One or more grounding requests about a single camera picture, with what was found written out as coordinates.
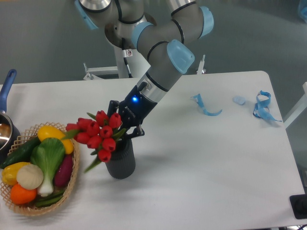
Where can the orange fruit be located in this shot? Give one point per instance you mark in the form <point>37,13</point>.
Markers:
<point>20,195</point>

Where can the curved blue tape strip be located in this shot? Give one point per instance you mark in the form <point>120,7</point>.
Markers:
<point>198,99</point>

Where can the white garlic bulb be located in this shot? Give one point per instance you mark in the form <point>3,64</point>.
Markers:
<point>30,177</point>

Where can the green pea pods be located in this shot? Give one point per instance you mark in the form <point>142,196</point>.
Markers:
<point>49,200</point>

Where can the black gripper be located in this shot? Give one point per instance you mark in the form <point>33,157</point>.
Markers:
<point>132,110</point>

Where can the woven wicker basket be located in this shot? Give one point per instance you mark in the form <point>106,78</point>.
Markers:
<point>30,210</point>

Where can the black device at edge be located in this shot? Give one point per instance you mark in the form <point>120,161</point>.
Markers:
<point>299,206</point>

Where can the white frame at right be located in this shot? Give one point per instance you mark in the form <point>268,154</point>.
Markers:
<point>297,109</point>

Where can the yellow bell pepper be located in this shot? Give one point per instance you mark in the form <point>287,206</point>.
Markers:
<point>9,173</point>

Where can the dark grey ribbed vase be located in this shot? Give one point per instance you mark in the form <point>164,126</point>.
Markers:
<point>122,163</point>

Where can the purple sweet potato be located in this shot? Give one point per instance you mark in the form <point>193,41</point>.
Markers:
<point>63,174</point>

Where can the green bok choy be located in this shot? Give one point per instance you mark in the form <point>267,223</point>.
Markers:
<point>48,156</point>

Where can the red tulip bouquet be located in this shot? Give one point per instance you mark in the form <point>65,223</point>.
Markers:
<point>100,132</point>

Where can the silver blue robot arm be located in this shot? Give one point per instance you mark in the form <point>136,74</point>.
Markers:
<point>163,47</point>

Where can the small blue tape piece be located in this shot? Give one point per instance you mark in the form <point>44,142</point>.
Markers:
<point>239,100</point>

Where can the tangled blue tape strip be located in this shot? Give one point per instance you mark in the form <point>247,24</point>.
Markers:
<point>261,108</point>

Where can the blue handled saucepan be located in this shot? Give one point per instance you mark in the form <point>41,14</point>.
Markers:
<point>8,131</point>

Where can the green cucumber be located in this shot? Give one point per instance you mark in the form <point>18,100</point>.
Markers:
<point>22,153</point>

